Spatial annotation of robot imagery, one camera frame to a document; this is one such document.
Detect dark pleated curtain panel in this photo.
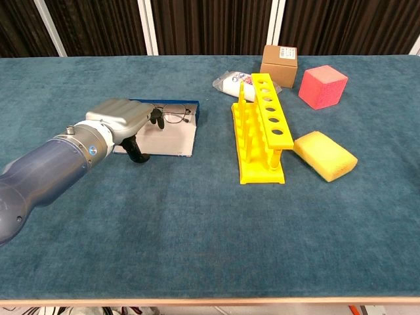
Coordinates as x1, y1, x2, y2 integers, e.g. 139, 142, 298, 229
44, 0, 148, 57
0, 0, 58, 58
278, 0, 420, 56
150, 0, 274, 56

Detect yellow toy brick plate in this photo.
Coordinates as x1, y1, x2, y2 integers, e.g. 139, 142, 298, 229
230, 73, 295, 186

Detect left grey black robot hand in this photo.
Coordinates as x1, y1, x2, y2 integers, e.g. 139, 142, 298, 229
85, 98, 167, 165

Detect round wire-frame eyeglasses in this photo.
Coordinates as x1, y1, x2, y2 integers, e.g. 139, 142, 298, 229
152, 104, 192, 125

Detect yellow sponge block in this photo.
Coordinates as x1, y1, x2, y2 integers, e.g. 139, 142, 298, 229
293, 131, 359, 183

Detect red foam cube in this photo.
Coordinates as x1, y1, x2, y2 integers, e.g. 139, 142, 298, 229
298, 64, 349, 110

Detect teal velvet table cloth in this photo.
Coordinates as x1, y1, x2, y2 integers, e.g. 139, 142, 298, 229
0, 54, 420, 301

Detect white packet in clear bag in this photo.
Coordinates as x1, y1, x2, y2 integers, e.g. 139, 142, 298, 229
212, 70, 282, 102

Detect blue printed glasses case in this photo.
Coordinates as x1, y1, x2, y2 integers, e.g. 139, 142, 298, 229
113, 99, 201, 157

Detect brown cardboard box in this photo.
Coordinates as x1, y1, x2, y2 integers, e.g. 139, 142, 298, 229
259, 45, 299, 89

